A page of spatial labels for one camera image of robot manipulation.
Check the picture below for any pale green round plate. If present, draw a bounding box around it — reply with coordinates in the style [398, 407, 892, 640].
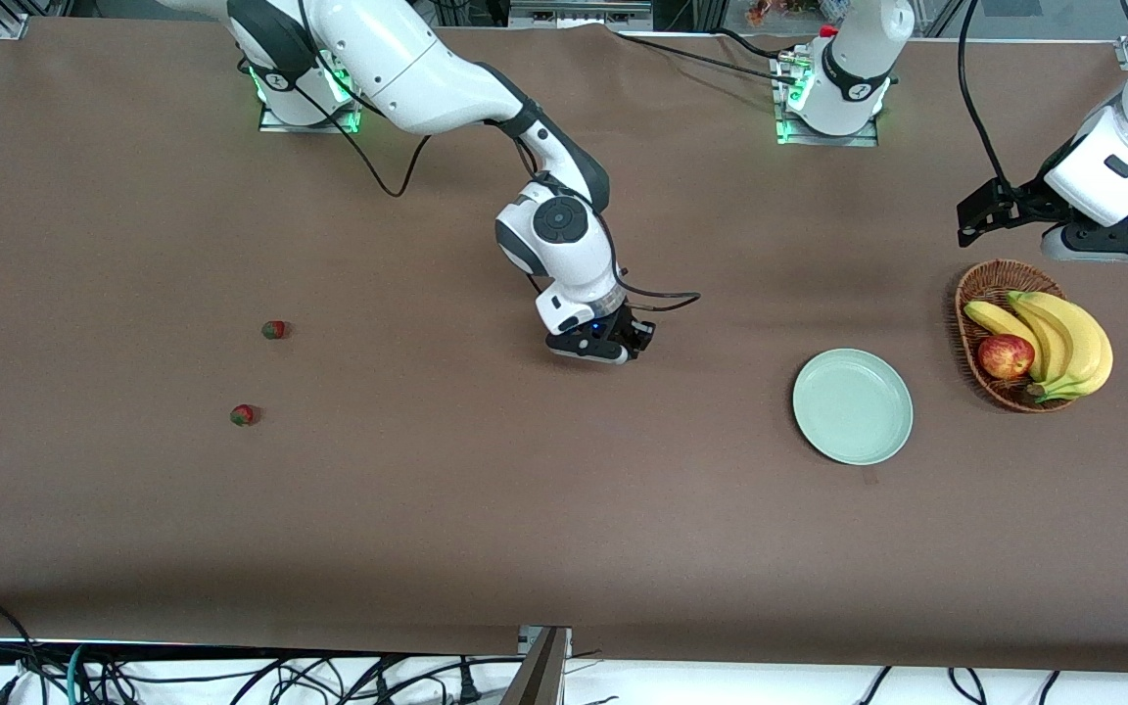
[792, 349, 915, 466]

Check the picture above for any brown wicker basket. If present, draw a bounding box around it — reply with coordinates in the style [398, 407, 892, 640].
[954, 258, 1079, 414]

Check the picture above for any red yellow apple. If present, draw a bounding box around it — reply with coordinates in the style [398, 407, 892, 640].
[977, 334, 1036, 381]

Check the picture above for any yellow banana bunch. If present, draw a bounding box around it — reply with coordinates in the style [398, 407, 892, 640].
[963, 290, 1114, 403]

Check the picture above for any brown table cover sheet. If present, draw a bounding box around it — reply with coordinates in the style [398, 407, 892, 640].
[0, 15, 1128, 677]

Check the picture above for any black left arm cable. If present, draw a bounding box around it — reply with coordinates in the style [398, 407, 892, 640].
[958, 0, 1015, 192]

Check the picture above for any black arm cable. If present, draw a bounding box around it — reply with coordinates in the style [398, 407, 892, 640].
[295, 0, 702, 314]
[958, 0, 1015, 192]

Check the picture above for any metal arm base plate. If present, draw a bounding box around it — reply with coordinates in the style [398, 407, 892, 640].
[775, 54, 880, 148]
[258, 96, 361, 134]

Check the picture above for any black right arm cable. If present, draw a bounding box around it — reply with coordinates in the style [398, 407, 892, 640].
[295, 0, 702, 314]

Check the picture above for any black base power cable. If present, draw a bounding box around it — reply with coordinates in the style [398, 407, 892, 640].
[713, 27, 798, 62]
[611, 32, 792, 83]

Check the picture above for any grey metal rail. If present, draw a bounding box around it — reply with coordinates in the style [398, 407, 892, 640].
[508, 0, 655, 30]

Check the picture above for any teal floor cable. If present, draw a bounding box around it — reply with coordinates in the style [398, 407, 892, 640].
[63, 643, 90, 705]

